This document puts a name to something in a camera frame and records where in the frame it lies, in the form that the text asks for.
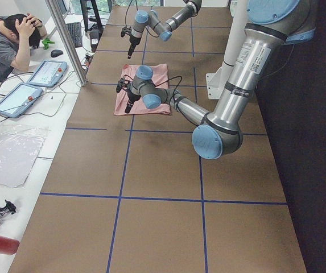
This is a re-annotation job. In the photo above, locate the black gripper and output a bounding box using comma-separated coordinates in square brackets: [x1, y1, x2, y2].
[125, 89, 141, 114]
[127, 36, 140, 59]

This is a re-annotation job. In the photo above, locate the pink Snoopy t-shirt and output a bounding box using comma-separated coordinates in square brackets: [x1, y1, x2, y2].
[114, 63, 171, 115]

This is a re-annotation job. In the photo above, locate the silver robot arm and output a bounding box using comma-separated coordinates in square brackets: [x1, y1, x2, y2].
[117, 1, 318, 159]
[121, 0, 202, 59]

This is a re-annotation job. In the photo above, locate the black keyboard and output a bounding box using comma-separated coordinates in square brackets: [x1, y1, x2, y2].
[66, 22, 82, 48]

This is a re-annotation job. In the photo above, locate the black computer mouse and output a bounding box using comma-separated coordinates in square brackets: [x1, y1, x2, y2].
[50, 49, 63, 58]

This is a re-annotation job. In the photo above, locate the upper blue teach pendant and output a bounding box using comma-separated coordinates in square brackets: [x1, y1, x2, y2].
[27, 60, 68, 88]

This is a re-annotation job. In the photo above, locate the blue teach pendant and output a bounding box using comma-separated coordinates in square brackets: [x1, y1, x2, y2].
[0, 83, 43, 118]
[27, 60, 68, 88]

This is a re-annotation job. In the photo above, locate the green clamp tool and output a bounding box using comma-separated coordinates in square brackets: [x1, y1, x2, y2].
[42, 38, 55, 50]

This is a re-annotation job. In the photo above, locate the lower blue teach pendant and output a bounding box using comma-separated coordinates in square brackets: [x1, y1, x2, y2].
[0, 83, 43, 118]

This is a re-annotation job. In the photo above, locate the seated person grey shirt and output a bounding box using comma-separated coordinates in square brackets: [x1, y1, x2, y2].
[0, 14, 47, 82]

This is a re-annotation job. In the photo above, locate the clear plastic bag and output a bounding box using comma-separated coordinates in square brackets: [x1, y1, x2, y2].
[0, 124, 49, 188]

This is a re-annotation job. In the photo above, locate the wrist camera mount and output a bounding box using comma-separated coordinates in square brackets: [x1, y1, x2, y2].
[116, 78, 131, 93]
[121, 26, 131, 38]

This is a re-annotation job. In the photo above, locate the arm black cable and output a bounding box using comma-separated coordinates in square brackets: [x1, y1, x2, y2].
[122, 74, 186, 106]
[123, 0, 152, 38]

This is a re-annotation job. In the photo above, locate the aluminium frame post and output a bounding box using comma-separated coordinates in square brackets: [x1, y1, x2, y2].
[45, 0, 88, 86]

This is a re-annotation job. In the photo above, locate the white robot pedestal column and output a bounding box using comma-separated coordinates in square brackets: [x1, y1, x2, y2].
[206, 0, 248, 100]

